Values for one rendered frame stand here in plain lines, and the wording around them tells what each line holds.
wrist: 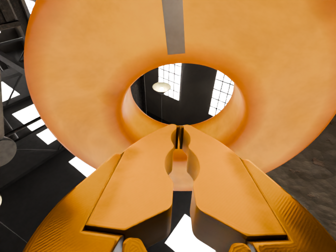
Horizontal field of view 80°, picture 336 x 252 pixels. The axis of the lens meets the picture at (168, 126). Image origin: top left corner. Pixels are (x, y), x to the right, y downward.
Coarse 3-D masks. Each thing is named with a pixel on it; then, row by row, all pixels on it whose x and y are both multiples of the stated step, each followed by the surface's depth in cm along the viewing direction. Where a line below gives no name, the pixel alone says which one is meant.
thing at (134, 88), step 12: (12, 0) 616; (24, 12) 647; (24, 24) 665; (24, 36) 673; (0, 60) 1061; (12, 60) 929; (24, 72) 892; (132, 84) 455; (144, 84) 479; (132, 96) 480; (144, 96) 502; (144, 108) 529
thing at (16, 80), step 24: (24, 96) 1140; (24, 144) 899; (48, 144) 902; (0, 168) 803; (24, 168) 805; (48, 168) 808; (72, 168) 810; (0, 192) 728; (24, 192) 730; (48, 192) 732; (0, 216) 665; (24, 216) 667; (0, 240) 613
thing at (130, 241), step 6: (126, 240) 6; (132, 240) 6; (138, 240) 6; (126, 246) 6; (132, 246) 6; (138, 246) 6; (144, 246) 6; (234, 246) 6; (240, 246) 6; (246, 246) 6
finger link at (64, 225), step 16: (112, 160) 9; (96, 176) 8; (80, 192) 7; (96, 192) 7; (64, 208) 7; (80, 208) 7; (48, 224) 6; (64, 224) 6; (80, 224) 6; (32, 240) 6; (48, 240) 6; (64, 240) 6; (80, 240) 6; (96, 240) 6; (112, 240) 6
